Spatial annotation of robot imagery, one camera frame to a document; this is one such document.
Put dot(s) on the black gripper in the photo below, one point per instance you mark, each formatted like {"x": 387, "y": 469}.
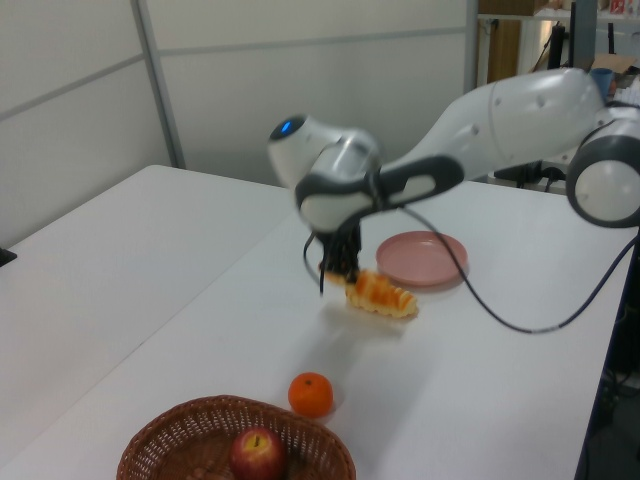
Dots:
{"x": 345, "y": 245}

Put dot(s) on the braided toy bread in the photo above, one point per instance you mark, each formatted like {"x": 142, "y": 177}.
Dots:
{"x": 380, "y": 295}

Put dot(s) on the orange toy mandarin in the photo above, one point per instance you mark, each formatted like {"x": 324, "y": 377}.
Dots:
{"x": 310, "y": 395}

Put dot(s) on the red toy apple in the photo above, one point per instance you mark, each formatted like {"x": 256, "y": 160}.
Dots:
{"x": 257, "y": 455}

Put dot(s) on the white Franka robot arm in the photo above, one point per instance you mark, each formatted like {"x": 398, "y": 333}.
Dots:
{"x": 525, "y": 115}

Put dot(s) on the pink plate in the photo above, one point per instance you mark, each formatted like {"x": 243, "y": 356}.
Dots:
{"x": 415, "y": 260}

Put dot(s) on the brown woven basket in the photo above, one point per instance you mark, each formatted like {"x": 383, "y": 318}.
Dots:
{"x": 175, "y": 435}

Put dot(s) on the brown cardboard box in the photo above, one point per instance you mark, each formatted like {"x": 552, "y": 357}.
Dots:
{"x": 504, "y": 50}

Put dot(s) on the blue cup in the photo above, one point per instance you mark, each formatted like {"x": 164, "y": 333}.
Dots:
{"x": 601, "y": 80}

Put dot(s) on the grey partition post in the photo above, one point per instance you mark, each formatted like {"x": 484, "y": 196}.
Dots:
{"x": 157, "y": 85}

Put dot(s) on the black mount base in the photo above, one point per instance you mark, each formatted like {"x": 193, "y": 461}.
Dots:
{"x": 6, "y": 256}

